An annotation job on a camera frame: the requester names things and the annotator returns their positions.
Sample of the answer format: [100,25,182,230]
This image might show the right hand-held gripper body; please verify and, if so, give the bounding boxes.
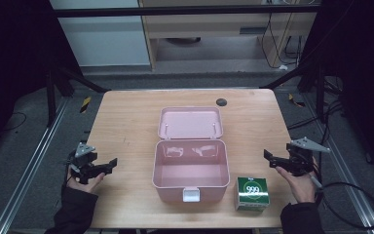
[283,136,332,177]

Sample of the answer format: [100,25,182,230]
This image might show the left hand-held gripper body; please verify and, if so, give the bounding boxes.
[65,141,109,185]

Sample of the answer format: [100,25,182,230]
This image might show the green medicine box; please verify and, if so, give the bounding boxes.
[234,175,271,213]

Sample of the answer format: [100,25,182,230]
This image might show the pink plastic storage box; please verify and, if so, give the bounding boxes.
[151,105,232,204]

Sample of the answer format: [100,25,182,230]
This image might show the person's left hand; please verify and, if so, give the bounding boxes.
[65,165,107,195]

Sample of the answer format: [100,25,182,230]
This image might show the person's right hand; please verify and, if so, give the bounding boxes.
[274,162,321,205]

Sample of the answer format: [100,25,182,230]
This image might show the yellow black hazard tape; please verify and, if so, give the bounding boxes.
[287,93,307,108]
[79,96,93,114]

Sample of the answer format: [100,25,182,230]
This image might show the black metal stand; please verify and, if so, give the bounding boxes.
[260,59,327,124]
[44,65,112,129]

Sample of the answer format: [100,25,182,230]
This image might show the black curtain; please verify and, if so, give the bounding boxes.
[0,0,83,157]
[299,0,374,183]

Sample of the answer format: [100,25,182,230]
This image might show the white cabinet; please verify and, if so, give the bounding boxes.
[49,0,153,68]

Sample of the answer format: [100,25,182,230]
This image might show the light wooden desk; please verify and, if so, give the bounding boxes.
[137,0,319,71]

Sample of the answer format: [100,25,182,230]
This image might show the aluminium floor rail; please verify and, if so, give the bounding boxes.
[0,97,72,234]
[301,93,374,234]

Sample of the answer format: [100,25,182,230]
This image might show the bundle of black floor cables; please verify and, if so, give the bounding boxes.
[286,75,347,132]

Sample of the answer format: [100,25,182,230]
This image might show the thin black floor cable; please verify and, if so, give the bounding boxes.
[0,111,27,134]

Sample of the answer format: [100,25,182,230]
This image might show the black cables under desk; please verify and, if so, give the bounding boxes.
[260,12,304,70]

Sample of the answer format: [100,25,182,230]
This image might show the black horizontal frame bar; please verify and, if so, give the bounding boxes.
[53,4,321,19]

